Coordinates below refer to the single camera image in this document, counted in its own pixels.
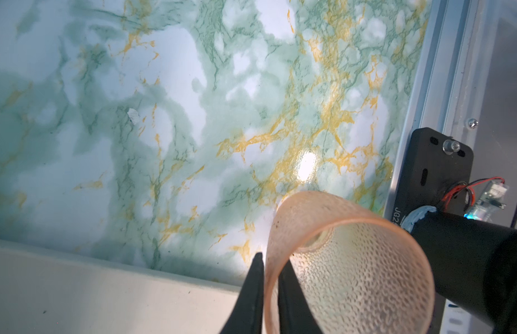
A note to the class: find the aluminium front rail frame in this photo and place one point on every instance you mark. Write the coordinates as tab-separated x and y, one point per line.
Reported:
466	88

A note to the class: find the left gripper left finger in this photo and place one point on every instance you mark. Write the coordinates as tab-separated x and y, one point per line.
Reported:
247	314

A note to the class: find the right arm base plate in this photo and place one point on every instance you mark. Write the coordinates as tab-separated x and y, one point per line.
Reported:
434	165

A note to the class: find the beige plastic tray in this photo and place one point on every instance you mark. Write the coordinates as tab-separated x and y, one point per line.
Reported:
47	291

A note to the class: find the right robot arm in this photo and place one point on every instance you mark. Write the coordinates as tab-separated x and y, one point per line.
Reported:
474	263

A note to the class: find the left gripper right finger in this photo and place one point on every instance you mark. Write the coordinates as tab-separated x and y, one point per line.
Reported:
294	314

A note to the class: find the short pink textured cup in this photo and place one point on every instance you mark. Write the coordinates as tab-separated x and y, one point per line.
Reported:
359	272

